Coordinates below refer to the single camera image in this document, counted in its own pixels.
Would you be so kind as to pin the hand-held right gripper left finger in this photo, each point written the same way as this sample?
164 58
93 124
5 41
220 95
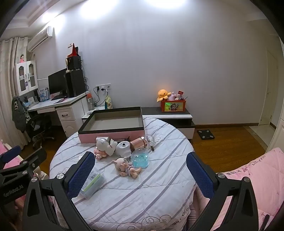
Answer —
82 175

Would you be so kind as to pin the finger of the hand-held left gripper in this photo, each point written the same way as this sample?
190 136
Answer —
8 155
33 158

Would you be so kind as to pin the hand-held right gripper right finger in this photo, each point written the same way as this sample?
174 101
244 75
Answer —
199 175

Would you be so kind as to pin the green labelled packet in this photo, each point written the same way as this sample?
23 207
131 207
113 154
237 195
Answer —
92 184

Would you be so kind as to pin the white astronaut figure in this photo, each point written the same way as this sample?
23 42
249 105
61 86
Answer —
104 143

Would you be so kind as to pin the small pink doll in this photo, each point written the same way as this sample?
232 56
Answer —
123 166

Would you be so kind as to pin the pink storage box dark rim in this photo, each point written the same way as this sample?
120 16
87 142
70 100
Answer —
111 136

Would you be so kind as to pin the white plug-in device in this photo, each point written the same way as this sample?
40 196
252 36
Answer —
123 148

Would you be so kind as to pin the clear blue plastic dish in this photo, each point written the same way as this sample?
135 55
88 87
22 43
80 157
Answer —
139 161

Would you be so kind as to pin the pastel building block toy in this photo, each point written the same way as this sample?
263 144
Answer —
99 153

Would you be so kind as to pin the black office chair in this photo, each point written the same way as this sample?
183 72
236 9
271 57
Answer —
40 124

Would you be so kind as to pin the black bathroom scale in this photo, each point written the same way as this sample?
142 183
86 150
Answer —
205 134

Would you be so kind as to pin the dark printed jacket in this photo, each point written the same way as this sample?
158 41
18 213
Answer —
18 113

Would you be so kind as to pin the white desk with drawers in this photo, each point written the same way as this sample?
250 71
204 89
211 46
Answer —
66 115

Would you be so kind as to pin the pink printed blanket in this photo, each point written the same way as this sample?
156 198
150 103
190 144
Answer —
255 173

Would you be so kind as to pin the clear plastic bottle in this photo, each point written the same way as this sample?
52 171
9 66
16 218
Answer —
150 141

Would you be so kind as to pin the rose gold cylinder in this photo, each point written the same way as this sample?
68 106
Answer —
138 143

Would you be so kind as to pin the blue white box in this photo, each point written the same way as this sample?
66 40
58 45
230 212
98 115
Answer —
43 94

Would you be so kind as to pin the black white low cabinet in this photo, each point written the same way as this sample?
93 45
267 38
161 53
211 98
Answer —
173 113

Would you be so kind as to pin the clear bottle orange cap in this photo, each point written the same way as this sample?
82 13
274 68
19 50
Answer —
89 102

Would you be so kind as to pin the orange printed toy box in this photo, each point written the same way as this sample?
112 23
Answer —
173 106

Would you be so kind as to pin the beige curtain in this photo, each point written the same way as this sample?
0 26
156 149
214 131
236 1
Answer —
8 77

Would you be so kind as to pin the yellow green snack bag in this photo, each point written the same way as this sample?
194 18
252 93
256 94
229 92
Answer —
108 102

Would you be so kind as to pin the white glass-door cabinet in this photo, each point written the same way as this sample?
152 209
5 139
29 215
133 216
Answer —
24 77

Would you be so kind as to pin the black computer monitor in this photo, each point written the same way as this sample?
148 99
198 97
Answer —
57 82

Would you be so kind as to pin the purple plush toy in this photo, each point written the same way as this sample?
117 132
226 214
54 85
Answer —
172 96

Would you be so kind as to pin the red white card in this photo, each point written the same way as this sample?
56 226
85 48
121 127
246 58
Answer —
180 93

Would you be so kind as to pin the black computer tower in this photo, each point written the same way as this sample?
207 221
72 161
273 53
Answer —
75 83

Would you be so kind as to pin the orange octopus plush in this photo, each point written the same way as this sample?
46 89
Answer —
163 94

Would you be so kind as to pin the small pink doll figurine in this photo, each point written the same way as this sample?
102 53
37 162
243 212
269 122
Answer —
22 58

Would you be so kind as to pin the black speaker box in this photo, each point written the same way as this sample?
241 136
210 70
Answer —
74 63

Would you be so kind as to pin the white door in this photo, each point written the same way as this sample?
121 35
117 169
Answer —
269 88

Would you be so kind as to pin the red pointed ornament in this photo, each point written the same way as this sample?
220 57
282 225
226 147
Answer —
73 52

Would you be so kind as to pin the white air conditioner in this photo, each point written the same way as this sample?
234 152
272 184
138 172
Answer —
40 38

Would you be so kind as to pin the white wall socket strip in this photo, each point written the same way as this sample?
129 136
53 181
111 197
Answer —
103 86

